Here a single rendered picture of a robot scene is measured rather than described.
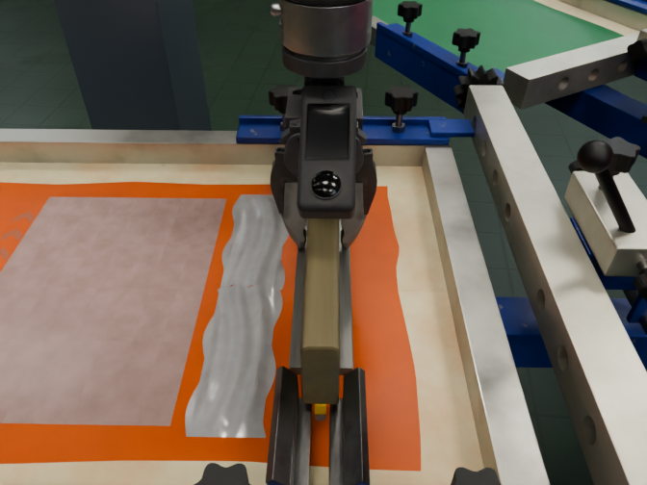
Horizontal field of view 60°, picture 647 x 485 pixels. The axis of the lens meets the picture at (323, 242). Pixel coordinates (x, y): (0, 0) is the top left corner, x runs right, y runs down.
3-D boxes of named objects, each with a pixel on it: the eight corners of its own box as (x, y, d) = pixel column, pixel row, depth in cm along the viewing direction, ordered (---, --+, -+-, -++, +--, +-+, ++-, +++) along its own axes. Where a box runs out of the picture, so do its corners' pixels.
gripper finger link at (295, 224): (305, 219, 64) (320, 150, 58) (303, 255, 59) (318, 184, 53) (278, 216, 63) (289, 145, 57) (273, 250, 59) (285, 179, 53)
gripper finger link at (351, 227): (370, 216, 63) (359, 146, 57) (373, 252, 59) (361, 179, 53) (342, 219, 63) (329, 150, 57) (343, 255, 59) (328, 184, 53)
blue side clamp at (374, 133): (239, 173, 83) (234, 131, 78) (244, 155, 87) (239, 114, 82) (443, 175, 83) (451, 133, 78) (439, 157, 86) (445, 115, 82)
